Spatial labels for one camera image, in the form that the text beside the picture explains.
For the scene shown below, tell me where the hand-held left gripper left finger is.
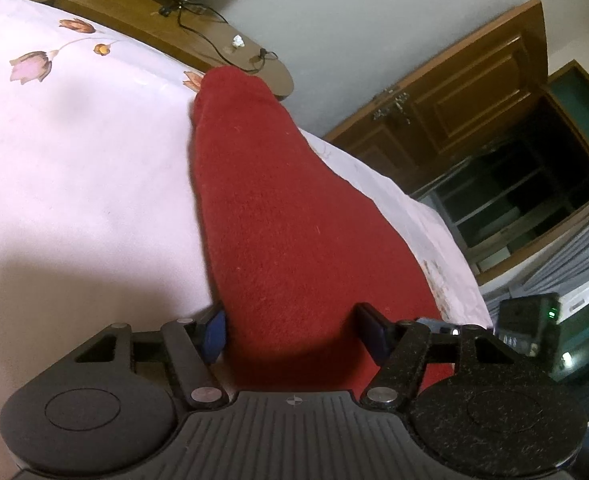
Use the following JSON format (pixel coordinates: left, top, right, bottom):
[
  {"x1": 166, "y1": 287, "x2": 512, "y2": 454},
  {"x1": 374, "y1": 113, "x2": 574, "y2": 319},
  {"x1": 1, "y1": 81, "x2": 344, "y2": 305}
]
[{"x1": 73, "y1": 309, "x2": 229, "y2": 410}]

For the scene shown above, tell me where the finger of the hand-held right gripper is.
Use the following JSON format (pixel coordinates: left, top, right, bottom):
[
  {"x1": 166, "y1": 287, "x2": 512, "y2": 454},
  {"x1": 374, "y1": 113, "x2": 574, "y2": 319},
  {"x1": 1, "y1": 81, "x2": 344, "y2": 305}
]
[{"x1": 417, "y1": 316, "x2": 463, "y2": 337}]

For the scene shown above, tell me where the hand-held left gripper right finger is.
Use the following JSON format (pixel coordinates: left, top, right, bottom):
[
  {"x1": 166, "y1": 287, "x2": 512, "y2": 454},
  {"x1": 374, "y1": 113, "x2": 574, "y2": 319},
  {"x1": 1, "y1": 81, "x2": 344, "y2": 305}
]
[{"x1": 353, "y1": 302, "x2": 518, "y2": 409}]

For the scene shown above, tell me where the red knitted sweater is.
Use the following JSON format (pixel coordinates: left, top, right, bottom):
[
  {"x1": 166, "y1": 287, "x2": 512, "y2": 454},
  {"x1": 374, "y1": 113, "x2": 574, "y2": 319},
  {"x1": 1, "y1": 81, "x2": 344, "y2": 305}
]
[{"x1": 188, "y1": 66, "x2": 456, "y2": 397}]

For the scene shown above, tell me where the pink floral bed sheet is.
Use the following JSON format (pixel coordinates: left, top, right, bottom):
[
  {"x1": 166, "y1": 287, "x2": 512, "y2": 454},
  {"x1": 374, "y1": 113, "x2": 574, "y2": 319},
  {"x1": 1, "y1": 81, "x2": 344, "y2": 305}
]
[{"x1": 0, "y1": 0, "x2": 496, "y2": 466}]

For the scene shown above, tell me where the metal door latch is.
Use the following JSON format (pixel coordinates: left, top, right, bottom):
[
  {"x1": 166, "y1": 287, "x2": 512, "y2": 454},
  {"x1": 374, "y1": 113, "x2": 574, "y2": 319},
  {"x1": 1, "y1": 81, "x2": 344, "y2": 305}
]
[{"x1": 372, "y1": 88, "x2": 410, "y2": 124}]

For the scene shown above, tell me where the brown wooden door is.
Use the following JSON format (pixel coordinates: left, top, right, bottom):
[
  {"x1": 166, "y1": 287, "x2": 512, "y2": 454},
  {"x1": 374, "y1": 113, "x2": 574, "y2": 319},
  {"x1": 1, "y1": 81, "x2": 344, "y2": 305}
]
[{"x1": 323, "y1": 0, "x2": 548, "y2": 194}]

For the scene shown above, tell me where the wooden television stand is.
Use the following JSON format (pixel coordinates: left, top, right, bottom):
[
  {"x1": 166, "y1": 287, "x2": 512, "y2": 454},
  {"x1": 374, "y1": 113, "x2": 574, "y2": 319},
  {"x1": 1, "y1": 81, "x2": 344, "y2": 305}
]
[{"x1": 0, "y1": 0, "x2": 295, "y2": 101}]

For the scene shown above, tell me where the black cable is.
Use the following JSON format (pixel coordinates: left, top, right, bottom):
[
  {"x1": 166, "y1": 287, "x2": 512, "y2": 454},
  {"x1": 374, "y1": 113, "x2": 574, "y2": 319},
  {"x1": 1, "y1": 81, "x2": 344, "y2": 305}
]
[{"x1": 158, "y1": 0, "x2": 280, "y2": 74}]

